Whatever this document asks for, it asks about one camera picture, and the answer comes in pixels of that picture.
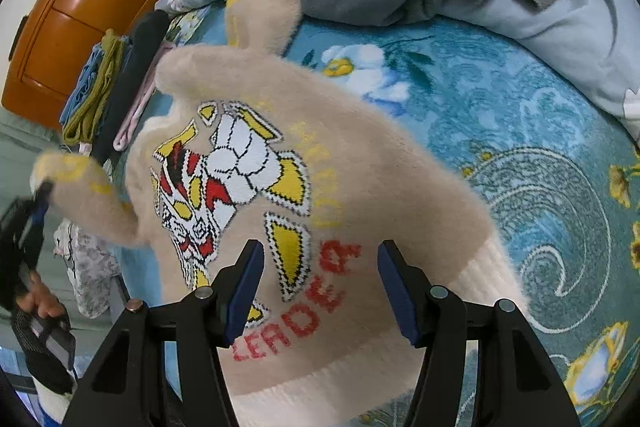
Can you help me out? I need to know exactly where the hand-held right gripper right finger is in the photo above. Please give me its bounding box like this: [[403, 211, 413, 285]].
[[377, 240, 582, 427]]

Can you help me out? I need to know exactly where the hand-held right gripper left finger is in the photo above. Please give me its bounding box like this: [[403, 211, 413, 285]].
[[61, 240, 265, 427]]

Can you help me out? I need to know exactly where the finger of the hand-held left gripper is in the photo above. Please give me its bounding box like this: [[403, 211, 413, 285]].
[[27, 181, 55, 233]]

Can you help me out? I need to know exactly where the beige fuzzy printed sweater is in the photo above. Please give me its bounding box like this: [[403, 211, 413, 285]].
[[30, 0, 533, 427]]

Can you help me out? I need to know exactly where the person's left hand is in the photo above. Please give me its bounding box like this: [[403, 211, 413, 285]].
[[17, 271, 68, 323]]

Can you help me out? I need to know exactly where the white floral cloth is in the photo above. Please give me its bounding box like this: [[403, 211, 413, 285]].
[[52, 219, 123, 320]]

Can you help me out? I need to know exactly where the olive green folded garment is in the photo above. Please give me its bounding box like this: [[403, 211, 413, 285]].
[[62, 29, 130, 145]]

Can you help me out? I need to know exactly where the blue folded garment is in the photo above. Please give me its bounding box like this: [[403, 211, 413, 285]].
[[59, 43, 108, 128]]

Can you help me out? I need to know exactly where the pink folded garment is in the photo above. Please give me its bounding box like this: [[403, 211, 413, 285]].
[[113, 42, 173, 152]]

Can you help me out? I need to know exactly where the black folded garment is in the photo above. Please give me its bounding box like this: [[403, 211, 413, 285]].
[[92, 11, 171, 162]]

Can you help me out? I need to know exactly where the blue floral blanket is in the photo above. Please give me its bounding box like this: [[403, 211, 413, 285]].
[[107, 4, 640, 427]]

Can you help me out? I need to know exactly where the orange wooden headboard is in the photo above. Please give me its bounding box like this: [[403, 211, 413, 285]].
[[1, 0, 182, 130]]

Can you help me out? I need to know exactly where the light blue garment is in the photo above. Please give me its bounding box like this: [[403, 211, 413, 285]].
[[440, 0, 640, 128]]

